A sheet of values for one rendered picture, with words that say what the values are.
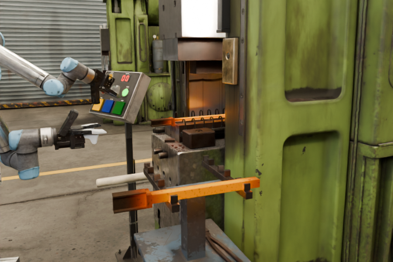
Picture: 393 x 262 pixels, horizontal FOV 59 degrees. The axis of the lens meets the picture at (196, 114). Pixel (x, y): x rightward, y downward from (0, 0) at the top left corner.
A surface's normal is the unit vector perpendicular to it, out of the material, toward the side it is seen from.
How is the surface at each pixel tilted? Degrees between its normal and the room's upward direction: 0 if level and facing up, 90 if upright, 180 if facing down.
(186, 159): 90
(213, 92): 90
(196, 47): 90
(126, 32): 89
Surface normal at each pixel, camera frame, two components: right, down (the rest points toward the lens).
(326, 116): 0.40, 0.15
